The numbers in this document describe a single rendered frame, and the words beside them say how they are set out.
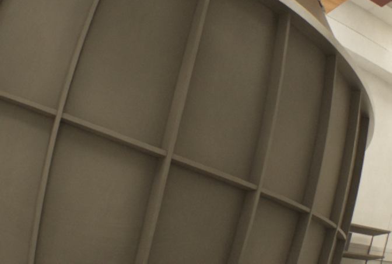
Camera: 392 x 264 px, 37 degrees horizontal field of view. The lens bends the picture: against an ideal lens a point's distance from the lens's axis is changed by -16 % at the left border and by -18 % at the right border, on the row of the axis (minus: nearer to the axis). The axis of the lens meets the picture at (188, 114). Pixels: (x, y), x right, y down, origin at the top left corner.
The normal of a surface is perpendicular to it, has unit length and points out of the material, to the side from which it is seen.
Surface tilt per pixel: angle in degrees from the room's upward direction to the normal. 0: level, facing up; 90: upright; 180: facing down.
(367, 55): 90
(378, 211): 90
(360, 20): 90
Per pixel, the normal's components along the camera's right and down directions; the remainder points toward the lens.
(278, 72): -0.73, -0.36
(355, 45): 0.35, -0.22
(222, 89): 0.55, -0.14
